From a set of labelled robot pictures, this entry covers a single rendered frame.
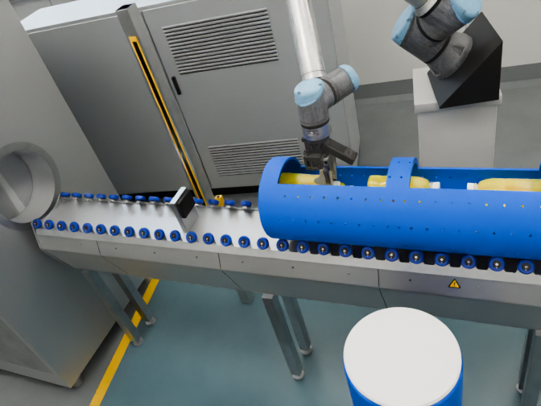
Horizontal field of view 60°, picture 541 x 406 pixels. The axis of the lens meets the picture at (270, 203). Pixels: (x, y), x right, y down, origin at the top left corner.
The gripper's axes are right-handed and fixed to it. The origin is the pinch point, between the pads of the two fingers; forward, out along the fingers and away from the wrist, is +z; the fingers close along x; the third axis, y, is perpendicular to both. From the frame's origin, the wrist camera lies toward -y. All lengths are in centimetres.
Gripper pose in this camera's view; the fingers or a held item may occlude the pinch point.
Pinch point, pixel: (333, 184)
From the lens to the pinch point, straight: 160.3
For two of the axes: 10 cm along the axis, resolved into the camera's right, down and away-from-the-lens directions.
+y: -9.1, -0.4, 4.1
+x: -3.4, 6.5, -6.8
